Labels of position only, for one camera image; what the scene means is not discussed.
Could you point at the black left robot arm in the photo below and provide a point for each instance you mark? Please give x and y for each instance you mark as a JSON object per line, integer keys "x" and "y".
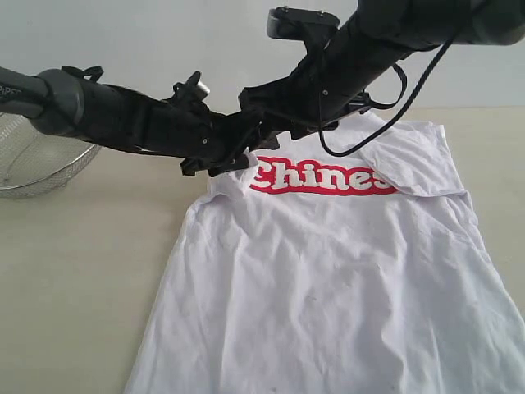
{"x": 71, "y": 103}

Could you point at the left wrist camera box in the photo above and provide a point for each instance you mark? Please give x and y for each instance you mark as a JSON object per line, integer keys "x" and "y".
{"x": 191, "y": 90}

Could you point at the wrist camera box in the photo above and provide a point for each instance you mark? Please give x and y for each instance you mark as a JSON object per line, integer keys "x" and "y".
{"x": 297, "y": 24}
{"x": 191, "y": 90}

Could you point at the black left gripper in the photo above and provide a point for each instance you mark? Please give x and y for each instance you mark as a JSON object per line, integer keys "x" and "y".
{"x": 207, "y": 141}

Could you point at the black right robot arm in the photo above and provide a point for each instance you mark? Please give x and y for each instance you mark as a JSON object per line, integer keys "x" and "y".
{"x": 381, "y": 33}

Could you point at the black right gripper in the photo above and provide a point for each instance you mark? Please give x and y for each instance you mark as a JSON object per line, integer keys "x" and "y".
{"x": 321, "y": 91}

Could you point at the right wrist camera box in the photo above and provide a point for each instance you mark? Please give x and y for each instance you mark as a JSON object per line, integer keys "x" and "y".
{"x": 297, "y": 24}

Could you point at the white t-shirt red lettering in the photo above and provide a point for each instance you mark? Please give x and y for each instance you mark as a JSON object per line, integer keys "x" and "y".
{"x": 306, "y": 273}

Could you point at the metal mesh strainer bowl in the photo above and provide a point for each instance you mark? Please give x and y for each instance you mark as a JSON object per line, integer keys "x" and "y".
{"x": 33, "y": 163}

